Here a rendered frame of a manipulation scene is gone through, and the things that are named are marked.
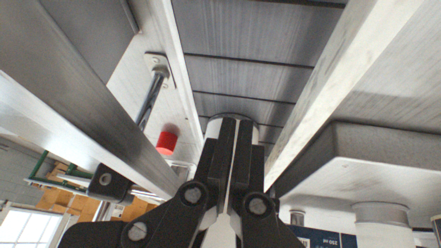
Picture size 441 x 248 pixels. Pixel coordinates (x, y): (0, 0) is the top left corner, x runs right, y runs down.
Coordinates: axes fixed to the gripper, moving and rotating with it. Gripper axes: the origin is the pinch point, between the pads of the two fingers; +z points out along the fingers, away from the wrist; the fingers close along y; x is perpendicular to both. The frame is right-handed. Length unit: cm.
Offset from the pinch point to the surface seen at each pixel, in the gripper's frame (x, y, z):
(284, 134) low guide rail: -2.2, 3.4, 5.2
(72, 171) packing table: -157, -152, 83
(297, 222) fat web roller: -48, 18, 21
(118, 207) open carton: -172, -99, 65
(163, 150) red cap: -20.0, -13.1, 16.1
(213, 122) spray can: -4.1, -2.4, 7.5
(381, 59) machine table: 1.6, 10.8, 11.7
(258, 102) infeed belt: -1.1, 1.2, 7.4
